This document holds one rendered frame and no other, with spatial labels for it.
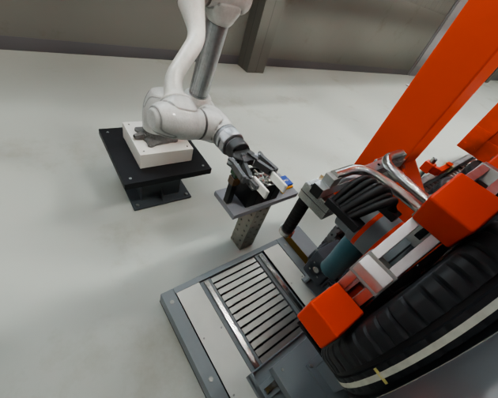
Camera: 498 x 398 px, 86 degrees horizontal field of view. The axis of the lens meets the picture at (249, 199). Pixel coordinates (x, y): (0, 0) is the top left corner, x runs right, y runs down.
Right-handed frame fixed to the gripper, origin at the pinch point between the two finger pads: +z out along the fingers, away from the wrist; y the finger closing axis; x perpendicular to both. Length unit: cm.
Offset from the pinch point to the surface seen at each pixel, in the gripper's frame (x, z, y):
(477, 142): -21, 6, -251
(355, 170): 17.6, 16.0, -7.0
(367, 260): 14.2, 33.3, 8.9
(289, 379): -61, 44, 0
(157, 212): -83, -67, 3
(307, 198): 8.7, 13.4, 2.5
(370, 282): 11.8, 36.4, 10.0
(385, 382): 4, 49, 16
